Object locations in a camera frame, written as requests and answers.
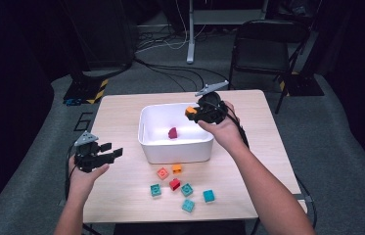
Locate black stand base yellow stripes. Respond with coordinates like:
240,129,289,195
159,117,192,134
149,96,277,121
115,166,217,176
279,71,325,97
64,70,110,105

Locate teal toy block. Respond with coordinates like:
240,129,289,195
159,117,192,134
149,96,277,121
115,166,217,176
181,199,196,213
180,182,195,198
150,183,162,198
202,189,216,204

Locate person's left hand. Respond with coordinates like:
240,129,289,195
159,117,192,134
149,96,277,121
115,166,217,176
68,156,110,199

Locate red toy block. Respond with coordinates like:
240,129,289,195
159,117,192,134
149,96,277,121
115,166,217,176
168,178,181,192

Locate white plastic bin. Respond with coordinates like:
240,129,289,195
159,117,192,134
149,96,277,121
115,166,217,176
137,102,215,165

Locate person's right hand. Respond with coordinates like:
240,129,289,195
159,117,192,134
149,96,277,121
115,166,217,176
198,101,248,156

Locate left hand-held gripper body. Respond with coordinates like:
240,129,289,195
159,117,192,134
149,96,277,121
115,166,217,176
73,130,107,173

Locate black folding chair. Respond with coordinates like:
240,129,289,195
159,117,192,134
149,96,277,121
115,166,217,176
228,19,311,116

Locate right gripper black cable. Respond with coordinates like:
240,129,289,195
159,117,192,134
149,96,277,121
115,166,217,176
203,101,318,235

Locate black floor cables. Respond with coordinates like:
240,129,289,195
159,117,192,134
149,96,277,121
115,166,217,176
134,57,233,92

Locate white floor cables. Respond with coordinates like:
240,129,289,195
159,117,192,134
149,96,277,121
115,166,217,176
135,0,208,53

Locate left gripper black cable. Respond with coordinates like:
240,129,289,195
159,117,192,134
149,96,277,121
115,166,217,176
64,140,103,235

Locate person's dark clothing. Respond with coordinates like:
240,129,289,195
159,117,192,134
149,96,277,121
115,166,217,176
113,220,248,235

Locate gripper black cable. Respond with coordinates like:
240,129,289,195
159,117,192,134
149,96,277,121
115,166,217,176
64,140,103,235
203,101,318,235

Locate white desk frame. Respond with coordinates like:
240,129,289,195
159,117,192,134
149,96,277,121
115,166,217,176
186,0,269,65

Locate coral toy block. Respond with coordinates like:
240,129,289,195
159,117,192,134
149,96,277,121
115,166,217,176
157,166,170,180

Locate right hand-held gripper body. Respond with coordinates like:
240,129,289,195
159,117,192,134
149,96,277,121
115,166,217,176
194,80,230,125

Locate dark floor-standing panel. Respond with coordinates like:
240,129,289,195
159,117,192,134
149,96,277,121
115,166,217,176
62,0,139,71

